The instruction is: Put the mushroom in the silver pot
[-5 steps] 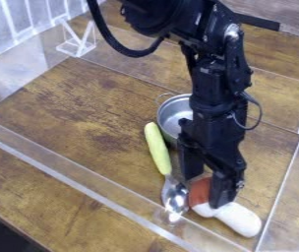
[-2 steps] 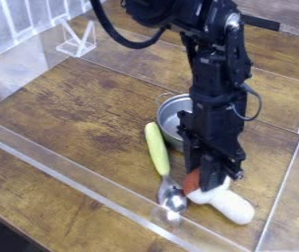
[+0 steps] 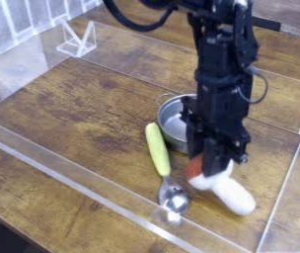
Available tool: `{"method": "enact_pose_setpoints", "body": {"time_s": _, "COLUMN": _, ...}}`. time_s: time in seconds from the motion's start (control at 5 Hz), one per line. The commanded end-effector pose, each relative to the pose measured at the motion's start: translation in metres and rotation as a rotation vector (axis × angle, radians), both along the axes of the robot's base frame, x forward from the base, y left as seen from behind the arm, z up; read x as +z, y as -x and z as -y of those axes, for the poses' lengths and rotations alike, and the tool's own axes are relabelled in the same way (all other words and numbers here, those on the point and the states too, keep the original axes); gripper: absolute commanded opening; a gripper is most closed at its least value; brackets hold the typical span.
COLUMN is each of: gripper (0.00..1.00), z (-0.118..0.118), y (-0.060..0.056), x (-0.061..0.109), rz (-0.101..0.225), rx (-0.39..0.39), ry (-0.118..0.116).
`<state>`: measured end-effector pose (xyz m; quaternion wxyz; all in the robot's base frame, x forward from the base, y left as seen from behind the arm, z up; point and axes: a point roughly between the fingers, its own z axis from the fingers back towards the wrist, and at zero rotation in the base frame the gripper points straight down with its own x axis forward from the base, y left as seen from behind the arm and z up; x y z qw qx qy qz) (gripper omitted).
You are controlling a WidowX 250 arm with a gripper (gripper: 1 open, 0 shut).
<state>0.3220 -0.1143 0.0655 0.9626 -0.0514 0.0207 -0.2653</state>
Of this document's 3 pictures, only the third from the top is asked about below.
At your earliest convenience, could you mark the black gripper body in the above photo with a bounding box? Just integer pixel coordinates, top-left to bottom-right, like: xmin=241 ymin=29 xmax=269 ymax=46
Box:
xmin=180 ymin=39 xmax=252 ymax=166

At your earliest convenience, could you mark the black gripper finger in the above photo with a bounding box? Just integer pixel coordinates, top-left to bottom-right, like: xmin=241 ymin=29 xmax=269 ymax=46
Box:
xmin=201 ymin=137 xmax=232 ymax=177
xmin=186 ymin=126 xmax=204 ymax=158

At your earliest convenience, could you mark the silver metal pot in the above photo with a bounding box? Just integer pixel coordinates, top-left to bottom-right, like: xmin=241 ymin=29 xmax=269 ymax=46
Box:
xmin=154 ymin=93 xmax=188 ymax=154

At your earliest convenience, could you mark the plush mushroom toy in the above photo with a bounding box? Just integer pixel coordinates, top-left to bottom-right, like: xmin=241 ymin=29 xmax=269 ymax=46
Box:
xmin=185 ymin=154 xmax=256 ymax=215

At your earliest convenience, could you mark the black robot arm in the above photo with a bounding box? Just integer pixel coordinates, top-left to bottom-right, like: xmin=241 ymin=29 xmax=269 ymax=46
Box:
xmin=141 ymin=0 xmax=257 ymax=177

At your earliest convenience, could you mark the black bar on table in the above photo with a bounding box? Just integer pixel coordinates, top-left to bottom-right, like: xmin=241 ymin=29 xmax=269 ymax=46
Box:
xmin=252 ymin=17 xmax=280 ymax=32

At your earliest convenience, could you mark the black cable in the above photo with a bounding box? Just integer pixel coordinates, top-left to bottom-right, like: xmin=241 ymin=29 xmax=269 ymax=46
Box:
xmin=101 ymin=0 xmax=269 ymax=105

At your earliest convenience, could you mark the yellow handled metal spoon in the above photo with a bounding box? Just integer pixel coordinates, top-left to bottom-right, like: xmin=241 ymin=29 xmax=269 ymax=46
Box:
xmin=145 ymin=123 xmax=188 ymax=215

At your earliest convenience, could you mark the clear acrylic triangle bracket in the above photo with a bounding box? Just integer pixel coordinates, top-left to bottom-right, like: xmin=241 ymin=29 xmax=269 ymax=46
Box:
xmin=55 ymin=21 xmax=97 ymax=58

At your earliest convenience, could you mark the clear acrylic enclosure wall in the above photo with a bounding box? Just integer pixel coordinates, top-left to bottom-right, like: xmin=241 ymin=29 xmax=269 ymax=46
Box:
xmin=0 ymin=23 xmax=300 ymax=253

